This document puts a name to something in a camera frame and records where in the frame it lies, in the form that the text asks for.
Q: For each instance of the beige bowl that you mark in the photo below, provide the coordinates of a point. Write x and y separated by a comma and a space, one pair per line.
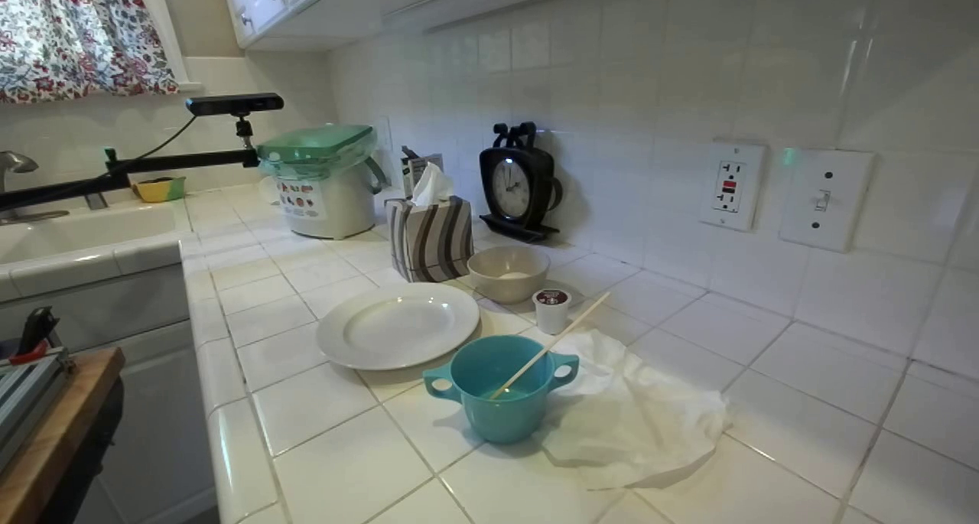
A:
505, 279

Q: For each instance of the striped tissue box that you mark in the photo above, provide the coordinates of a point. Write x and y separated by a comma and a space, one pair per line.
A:
432, 237

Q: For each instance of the black kettle-shaped clock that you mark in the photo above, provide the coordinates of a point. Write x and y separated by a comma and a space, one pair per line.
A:
512, 187

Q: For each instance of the coffee pod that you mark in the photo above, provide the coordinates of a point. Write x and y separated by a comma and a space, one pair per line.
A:
551, 310

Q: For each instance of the small printed box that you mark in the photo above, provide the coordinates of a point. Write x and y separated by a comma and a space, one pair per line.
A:
417, 168

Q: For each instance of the wooden stick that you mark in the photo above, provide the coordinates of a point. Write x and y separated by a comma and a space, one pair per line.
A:
570, 325

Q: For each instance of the white bin with green bag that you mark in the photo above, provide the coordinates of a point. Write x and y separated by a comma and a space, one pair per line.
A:
325, 180

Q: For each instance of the white cloth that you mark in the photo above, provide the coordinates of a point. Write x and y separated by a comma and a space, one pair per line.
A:
635, 417

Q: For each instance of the yellow and green bowl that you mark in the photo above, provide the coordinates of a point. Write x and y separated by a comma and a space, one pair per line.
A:
158, 190

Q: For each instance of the white sink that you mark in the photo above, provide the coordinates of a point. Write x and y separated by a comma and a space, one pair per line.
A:
84, 229

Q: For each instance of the red and black clamp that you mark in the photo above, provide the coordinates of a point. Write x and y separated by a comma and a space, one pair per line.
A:
34, 333

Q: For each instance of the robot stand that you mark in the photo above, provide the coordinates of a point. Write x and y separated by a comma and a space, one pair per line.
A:
61, 424

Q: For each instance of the floral curtain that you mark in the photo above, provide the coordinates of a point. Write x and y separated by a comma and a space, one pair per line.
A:
69, 30

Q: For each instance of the silver tap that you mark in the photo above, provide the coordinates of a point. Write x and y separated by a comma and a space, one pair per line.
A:
15, 161

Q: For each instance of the white wall socket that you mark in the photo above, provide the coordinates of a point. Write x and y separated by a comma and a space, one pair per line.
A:
730, 186

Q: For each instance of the white wall cabinet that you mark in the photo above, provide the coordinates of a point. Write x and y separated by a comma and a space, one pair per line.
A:
336, 8

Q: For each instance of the camera on mount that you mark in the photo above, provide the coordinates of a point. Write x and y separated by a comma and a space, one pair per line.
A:
233, 104

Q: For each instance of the white switch plate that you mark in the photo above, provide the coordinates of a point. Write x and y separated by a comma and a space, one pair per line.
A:
824, 200

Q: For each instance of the aluminium rail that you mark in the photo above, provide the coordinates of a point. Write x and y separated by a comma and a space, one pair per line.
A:
27, 394

